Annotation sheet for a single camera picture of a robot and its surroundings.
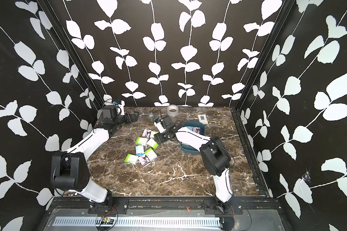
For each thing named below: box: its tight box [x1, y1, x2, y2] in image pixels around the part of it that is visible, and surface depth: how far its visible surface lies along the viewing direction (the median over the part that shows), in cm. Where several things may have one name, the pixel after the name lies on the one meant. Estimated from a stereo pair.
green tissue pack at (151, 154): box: [144, 147, 158, 162], surface depth 93 cm
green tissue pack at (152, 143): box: [146, 138, 159, 150], surface depth 98 cm
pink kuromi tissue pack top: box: [141, 128, 152, 139], surface depth 103 cm
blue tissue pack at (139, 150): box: [135, 144, 145, 156], surface depth 95 cm
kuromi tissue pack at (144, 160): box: [137, 154, 152, 168], surface depth 90 cm
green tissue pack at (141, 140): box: [135, 136, 148, 145], surface depth 100 cm
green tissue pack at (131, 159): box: [124, 153, 138, 166], surface depth 90 cm
